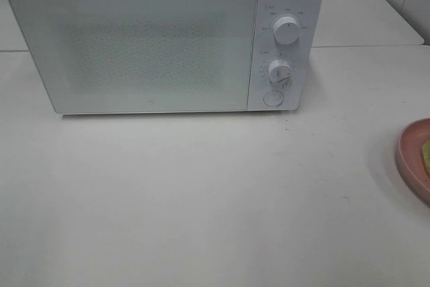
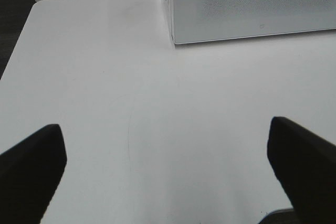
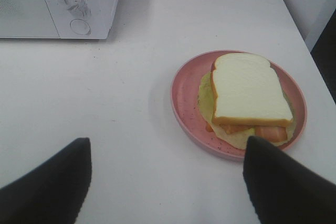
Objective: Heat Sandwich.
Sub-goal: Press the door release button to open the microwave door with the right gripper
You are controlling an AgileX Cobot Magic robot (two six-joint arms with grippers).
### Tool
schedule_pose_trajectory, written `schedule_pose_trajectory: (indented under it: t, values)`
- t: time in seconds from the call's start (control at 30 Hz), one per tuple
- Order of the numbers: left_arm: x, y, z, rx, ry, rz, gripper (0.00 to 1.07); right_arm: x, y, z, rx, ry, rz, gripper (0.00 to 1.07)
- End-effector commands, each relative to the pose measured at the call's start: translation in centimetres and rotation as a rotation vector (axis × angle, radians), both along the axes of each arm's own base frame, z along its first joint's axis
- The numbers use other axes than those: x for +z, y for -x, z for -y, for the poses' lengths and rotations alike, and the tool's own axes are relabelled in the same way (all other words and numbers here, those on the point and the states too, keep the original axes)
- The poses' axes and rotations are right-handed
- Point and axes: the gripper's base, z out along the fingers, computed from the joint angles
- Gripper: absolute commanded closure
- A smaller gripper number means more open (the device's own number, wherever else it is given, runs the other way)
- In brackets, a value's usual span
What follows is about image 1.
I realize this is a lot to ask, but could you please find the round white door button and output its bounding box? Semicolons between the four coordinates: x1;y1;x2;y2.
263;91;284;107

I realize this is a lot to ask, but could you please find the white microwave door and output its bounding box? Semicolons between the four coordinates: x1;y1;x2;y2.
9;0;256;114

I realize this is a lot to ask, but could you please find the pink round plate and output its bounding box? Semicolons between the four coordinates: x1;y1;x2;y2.
395;118;429;217

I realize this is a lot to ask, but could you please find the sandwich with lettuce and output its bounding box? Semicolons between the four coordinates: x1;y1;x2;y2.
421;139;430;177

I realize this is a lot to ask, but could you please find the lower white timer knob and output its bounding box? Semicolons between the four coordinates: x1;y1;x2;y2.
267;60;293;83

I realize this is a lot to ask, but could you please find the upper white power knob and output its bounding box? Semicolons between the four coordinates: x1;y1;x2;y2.
272;14;301;45

